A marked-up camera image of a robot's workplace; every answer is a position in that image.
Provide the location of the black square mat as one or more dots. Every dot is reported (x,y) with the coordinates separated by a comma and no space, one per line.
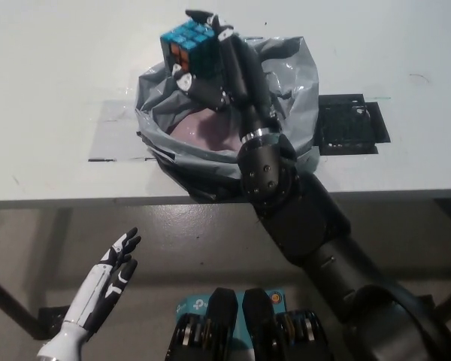
(345,124)

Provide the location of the red pink sheet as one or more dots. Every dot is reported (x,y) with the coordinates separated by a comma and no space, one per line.
(195,129)

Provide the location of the rubik's cube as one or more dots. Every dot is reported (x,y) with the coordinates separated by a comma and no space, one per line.
(189,45)

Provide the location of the black teal robot body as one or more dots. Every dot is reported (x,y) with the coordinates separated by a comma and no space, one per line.
(255,316)

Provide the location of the grey taped patch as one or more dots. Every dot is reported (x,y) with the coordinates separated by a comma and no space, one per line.
(112,131)

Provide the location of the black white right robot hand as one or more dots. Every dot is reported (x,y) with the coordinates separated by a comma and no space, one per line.
(244,75)

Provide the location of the grey plastic bag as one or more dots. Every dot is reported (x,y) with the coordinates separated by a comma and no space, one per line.
(195,152)

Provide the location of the black floor plate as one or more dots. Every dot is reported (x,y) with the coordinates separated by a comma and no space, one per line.
(54,317)

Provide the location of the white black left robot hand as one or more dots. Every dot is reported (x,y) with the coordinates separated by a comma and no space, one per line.
(101,286)

